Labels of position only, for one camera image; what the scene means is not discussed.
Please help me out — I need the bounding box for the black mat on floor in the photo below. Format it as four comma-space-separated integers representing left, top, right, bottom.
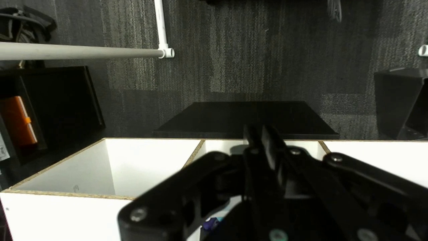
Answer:
159, 102, 337, 140

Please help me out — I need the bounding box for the white shelf cabinet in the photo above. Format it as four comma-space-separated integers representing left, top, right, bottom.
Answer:
1, 139, 428, 241

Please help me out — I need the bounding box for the white tripod pole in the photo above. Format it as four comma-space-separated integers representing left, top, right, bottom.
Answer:
0, 0, 175, 61

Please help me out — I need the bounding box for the orange black box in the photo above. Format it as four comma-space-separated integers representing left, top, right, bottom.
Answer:
0, 66, 104, 183

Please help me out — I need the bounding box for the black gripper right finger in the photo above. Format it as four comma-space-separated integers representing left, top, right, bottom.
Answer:
262, 126, 428, 241

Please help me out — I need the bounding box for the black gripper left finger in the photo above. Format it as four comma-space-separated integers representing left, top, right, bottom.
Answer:
117, 126, 263, 241

